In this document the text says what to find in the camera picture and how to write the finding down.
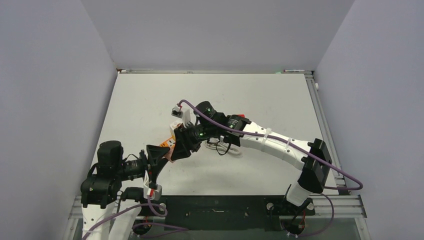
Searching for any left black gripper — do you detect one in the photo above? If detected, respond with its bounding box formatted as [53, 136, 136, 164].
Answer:
[115, 145, 170, 183]

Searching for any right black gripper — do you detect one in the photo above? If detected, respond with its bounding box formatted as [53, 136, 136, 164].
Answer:
[172, 121, 217, 160]

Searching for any pink cube plug adapter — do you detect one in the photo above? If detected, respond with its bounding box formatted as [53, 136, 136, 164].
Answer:
[164, 151, 174, 163]

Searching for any orange power strip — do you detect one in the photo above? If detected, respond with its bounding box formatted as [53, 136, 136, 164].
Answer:
[159, 136, 176, 148]

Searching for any white cube plug adapter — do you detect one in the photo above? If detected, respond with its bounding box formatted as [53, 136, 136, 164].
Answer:
[169, 119, 184, 135]

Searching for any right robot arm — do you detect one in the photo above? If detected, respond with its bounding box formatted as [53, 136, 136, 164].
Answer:
[171, 101, 332, 214]

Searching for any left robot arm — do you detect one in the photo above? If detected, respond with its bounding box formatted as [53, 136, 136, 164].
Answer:
[80, 140, 171, 240]

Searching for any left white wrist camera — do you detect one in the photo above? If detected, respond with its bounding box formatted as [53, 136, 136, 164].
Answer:
[142, 170, 163, 201]

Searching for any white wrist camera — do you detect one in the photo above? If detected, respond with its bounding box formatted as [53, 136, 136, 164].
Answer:
[171, 105, 192, 127]
[142, 170, 163, 201]

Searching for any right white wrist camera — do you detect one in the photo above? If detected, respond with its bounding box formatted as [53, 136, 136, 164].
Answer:
[171, 105, 192, 127]

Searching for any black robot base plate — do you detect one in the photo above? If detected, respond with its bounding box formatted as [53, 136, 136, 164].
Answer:
[116, 194, 316, 232]

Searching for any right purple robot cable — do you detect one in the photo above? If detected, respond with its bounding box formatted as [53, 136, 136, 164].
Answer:
[177, 99, 365, 239]

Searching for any aluminium frame rail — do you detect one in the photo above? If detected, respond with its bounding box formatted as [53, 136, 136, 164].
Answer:
[68, 194, 368, 219]

